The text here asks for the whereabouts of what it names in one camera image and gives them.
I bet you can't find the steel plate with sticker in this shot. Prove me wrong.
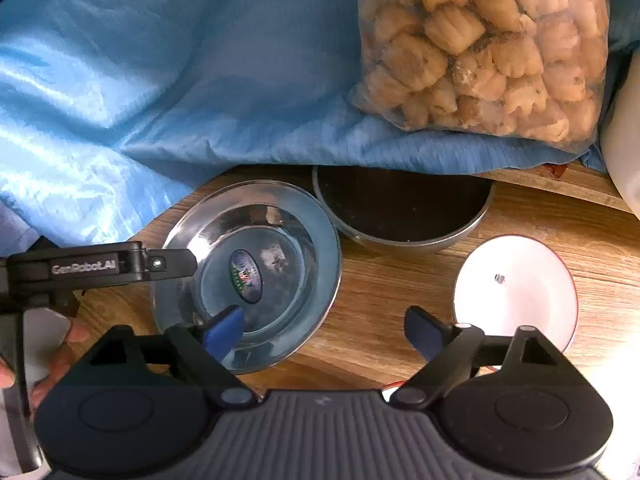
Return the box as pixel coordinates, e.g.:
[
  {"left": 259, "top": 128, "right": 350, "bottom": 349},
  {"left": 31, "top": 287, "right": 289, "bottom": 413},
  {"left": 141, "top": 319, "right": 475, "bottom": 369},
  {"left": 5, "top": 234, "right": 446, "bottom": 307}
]
[{"left": 154, "top": 181, "right": 343, "bottom": 375}]

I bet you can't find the person's left hand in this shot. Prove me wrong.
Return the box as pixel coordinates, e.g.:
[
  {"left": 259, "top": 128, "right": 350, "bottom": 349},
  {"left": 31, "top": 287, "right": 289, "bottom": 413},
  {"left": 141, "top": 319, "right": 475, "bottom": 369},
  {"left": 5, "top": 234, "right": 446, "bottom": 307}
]
[{"left": 29, "top": 324, "right": 92, "bottom": 410}]

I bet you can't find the blue cloth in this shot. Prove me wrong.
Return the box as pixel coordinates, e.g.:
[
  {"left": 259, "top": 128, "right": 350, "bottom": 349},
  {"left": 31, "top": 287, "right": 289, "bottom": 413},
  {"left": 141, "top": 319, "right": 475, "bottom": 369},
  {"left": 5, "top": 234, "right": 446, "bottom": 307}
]
[{"left": 0, "top": 0, "right": 640, "bottom": 257}]

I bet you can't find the white bowl with red rim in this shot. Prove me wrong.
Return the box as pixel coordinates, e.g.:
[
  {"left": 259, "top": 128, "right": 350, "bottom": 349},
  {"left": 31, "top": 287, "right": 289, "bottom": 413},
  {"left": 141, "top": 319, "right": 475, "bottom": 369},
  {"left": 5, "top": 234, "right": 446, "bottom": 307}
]
[{"left": 452, "top": 235, "right": 580, "bottom": 356}]

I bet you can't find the clear bag of fried snacks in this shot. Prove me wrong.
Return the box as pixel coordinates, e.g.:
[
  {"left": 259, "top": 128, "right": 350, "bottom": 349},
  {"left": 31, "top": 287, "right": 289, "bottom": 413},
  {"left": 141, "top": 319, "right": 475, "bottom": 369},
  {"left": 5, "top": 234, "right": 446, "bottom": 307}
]
[{"left": 347, "top": 0, "right": 613, "bottom": 153}]

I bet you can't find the wooden tray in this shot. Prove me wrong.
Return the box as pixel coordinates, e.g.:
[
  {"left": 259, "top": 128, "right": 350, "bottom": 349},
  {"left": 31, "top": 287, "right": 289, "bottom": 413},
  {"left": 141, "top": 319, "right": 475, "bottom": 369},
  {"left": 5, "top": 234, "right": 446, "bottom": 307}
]
[{"left": 490, "top": 166, "right": 632, "bottom": 214}]

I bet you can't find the steel bowl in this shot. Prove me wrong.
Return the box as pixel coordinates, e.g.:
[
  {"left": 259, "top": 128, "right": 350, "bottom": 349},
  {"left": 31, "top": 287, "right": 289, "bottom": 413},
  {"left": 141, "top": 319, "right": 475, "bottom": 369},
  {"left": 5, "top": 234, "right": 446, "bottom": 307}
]
[{"left": 312, "top": 164, "right": 496, "bottom": 256}]

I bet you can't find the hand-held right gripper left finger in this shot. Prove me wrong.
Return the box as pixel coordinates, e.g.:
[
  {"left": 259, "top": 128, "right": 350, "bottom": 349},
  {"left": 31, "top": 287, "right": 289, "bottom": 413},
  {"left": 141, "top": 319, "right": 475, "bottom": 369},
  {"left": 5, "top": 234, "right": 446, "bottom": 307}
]
[{"left": 75, "top": 304, "right": 258, "bottom": 408}]

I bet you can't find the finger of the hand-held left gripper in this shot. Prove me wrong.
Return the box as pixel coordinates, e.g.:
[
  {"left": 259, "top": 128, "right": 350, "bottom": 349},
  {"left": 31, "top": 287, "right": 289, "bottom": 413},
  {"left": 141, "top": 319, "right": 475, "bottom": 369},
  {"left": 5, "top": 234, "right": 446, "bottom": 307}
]
[{"left": 145, "top": 248, "right": 199, "bottom": 281}]

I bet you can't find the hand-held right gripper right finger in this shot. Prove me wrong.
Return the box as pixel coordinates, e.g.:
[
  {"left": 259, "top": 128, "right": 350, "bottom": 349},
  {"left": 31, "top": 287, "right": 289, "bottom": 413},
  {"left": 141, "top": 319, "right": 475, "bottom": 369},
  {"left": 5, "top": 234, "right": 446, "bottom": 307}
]
[{"left": 389, "top": 305, "right": 568, "bottom": 408}]

